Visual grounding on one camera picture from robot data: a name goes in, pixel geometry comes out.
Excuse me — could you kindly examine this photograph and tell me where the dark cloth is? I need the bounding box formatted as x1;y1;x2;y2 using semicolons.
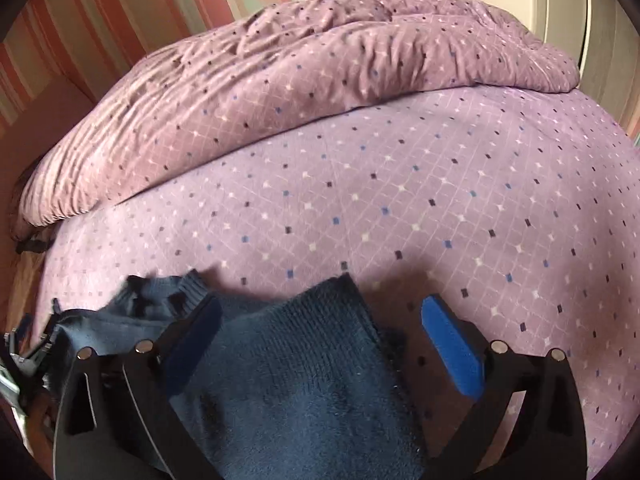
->
15;230;57;257

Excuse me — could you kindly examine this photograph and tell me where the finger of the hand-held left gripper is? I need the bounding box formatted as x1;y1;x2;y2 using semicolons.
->
0;300;65;403

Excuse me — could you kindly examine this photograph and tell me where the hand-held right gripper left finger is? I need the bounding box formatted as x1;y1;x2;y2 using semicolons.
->
52;296;223;480

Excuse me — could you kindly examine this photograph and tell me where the navy diamond-patterned knit sweater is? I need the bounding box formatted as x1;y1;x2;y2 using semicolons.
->
47;270;431;480

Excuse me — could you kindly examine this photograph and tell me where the white wardrobe with gold handles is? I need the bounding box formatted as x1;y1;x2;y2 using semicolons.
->
447;0;640;141

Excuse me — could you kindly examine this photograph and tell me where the purple dotted duvet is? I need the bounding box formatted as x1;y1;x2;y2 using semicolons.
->
12;0;581;241

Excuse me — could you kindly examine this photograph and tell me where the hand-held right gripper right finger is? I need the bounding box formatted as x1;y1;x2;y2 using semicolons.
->
421;296;587;480

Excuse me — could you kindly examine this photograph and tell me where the bed with purple dotted sheet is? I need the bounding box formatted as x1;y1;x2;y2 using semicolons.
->
40;85;640;480

